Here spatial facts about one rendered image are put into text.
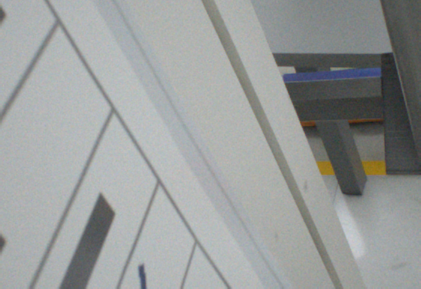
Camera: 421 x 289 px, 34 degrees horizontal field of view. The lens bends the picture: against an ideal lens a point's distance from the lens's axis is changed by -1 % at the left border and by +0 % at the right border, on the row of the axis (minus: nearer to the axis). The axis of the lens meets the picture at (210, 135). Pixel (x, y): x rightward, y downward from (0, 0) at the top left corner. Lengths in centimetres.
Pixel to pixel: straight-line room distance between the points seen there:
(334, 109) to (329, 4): 42
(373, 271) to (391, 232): 12
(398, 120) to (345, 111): 74
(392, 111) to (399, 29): 8
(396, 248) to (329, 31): 61
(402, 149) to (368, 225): 145
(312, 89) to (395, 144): 5
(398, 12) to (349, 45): 108
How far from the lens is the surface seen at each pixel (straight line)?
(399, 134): 35
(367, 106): 108
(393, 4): 27
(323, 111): 110
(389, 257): 174
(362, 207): 184
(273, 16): 150
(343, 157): 175
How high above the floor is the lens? 145
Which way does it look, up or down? 41 degrees down
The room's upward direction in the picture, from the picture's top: 29 degrees counter-clockwise
